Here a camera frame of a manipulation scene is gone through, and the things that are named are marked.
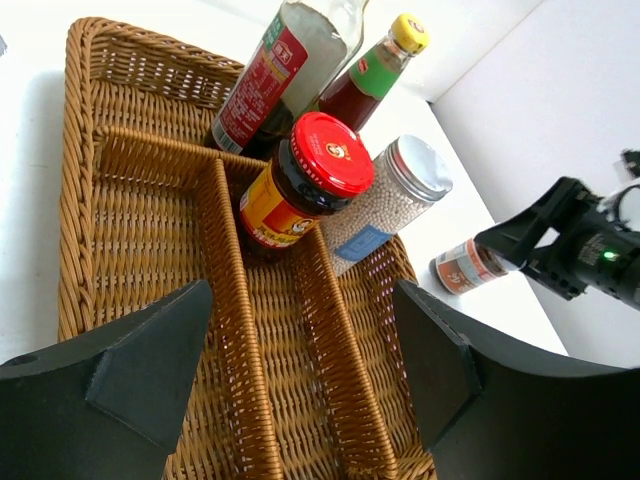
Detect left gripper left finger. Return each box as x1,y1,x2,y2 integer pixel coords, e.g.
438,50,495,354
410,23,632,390
1,280,213,479

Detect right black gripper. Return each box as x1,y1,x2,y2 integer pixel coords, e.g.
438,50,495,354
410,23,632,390
474,177,639,310

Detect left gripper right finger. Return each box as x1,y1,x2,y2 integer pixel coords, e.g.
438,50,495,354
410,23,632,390
393,280,639,479

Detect white lid small sauce jar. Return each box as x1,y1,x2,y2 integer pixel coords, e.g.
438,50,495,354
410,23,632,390
429,238,509,296

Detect silver lid white peppercorn jar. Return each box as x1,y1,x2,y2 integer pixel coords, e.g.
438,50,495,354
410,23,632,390
321,134,453,276

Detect red lid chili sauce jar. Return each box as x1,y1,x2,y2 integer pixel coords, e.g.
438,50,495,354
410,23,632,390
237,112,374,261

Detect green label yellow cap bottle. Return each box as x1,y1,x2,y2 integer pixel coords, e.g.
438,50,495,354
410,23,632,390
316,13,429,132

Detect tall dark soy sauce bottle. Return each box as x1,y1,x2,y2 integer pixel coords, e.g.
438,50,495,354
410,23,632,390
204,1,367,160

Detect brown wicker divided basket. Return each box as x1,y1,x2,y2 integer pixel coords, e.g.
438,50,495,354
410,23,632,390
58,17,436,479

